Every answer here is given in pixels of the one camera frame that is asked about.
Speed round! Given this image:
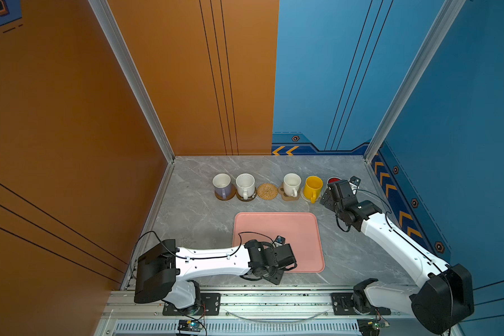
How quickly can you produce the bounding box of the white mug red inside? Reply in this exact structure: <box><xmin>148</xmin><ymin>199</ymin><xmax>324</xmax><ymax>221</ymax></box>
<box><xmin>328</xmin><ymin>177</ymin><xmax>341</xmax><ymax>184</ymax></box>

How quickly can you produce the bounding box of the yellow mug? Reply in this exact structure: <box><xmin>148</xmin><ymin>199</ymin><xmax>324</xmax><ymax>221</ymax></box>
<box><xmin>303</xmin><ymin>176</ymin><xmax>323</xmax><ymax>202</ymax></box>

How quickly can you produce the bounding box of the cork paw print coaster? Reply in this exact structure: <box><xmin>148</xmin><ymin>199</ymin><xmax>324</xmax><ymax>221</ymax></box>
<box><xmin>278</xmin><ymin>185</ymin><xmax>300</xmax><ymax>202</ymax></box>

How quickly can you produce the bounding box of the glossy dark wooden coaster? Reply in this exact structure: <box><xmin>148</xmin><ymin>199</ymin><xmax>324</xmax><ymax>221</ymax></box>
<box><xmin>236</xmin><ymin>189</ymin><xmax>257</xmax><ymax>202</ymax></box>

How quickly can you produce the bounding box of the woven rattan round coaster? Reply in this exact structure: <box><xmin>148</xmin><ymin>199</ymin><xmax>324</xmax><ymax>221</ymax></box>
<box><xmin>257</xmin><ymin>183</ymin><xmax>279</xmax><ymax>200</ymax></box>

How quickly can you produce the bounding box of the purple mug white inside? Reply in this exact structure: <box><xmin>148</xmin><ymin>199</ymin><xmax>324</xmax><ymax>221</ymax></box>
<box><xmin>212</xmin><ymin>173</ymin><xmax>232</xmax><ymax>195</ymax></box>

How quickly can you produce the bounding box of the white rainbow stitched coaster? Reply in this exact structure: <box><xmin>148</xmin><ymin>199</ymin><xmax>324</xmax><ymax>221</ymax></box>
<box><xmin>300</xmin><ymin>190</ymin><xmax>321</xmax><ymax>204</ymax></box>

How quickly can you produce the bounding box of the matte brown wooden coaster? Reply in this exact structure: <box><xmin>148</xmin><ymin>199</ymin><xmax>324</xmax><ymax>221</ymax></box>
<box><xmin>214</xmin><ymin>189</ymin><xmax>237</xmax><ymax>201</ymax></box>

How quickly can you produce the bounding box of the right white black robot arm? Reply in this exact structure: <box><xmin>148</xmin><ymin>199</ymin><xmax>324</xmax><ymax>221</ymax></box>
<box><xmin>326</xmin><ymin>180</ymin><xmax>475</xmax><ymax>335</ymax></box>

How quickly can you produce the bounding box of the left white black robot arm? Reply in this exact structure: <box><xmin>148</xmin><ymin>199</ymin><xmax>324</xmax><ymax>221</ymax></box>
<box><xmin>134</xmin><ymin>239</ymin><xmax>298</xmax><ymax>311</ymax></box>

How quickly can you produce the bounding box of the pink rectangular tray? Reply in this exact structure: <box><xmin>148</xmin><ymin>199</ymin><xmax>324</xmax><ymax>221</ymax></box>
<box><xmin>232</xmin><ymin>212</ymin><xmax>325</xmax><ymax>273</ymax></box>

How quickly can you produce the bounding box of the left green circuit board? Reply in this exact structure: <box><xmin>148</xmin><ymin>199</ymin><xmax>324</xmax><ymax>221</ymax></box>
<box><xmin>176</xmin><ymin>319</ymin><xmax>206</xmax><ymax>335</ymax></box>

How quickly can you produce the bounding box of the right circuit board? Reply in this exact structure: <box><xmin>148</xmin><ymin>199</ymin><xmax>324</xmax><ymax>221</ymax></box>
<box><xmin>357</xmin><ymin>320</ymin><xmax>390</xmax><ymax>336</ymax></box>

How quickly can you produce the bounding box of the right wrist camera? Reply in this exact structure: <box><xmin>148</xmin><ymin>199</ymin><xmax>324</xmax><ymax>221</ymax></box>
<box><xmin>349</xmin><ymin>176</ymin><xmax>361</xmax><ymax>195</ymax></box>

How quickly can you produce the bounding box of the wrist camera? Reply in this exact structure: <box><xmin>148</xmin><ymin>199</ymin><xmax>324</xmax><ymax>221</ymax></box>
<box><xmin>272</xmin><ymin>235</ymin><xmax>286</xmax><ymax>247</ymax></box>
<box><xmin>349</xmin><ymin>176</ymin><xmax>361</xmax><ymax>195</ymax></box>

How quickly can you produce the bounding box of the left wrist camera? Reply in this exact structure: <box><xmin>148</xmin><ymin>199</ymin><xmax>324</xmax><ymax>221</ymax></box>
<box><xmin>272</xmin><ymin>235</ymin><xmax>286</xmax><ymax>247</ymax></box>

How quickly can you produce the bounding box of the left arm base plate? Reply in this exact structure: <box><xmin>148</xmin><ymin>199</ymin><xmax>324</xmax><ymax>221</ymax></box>
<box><xmin>162</xmin><ymin>292</ymin><xmax>221</xmax><ymax>316</ymax></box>

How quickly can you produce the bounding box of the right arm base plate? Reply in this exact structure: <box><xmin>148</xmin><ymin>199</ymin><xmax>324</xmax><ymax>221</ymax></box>
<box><xmin>330</xmin><ymin>293</ymin><xmax>392</xmax><ymax>316</ymax></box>

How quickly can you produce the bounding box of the right aluminium corner post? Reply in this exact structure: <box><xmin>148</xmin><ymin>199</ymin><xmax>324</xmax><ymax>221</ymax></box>
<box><xmin>363</xmin><ymin>0</ymin><xmax>466</xmax><ymax>163</ymax></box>

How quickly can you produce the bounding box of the aluminium corner post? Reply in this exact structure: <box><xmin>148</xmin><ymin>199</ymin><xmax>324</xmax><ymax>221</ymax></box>
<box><xmin>88</xmin><ymin>0</ymin><xmax>175</xmax><ymax>164</ymax></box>
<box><xmin>363</xmin><ymin>0</ymin><xmax>466</xmax><ymax>163</ymax></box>

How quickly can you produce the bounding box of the left aluminium corner post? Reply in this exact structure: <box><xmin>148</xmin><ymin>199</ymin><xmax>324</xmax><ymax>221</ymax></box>
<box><xmin>88</xmin><ymin>0</ymin><xmax>175</xmax><ymax>164</ymax></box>

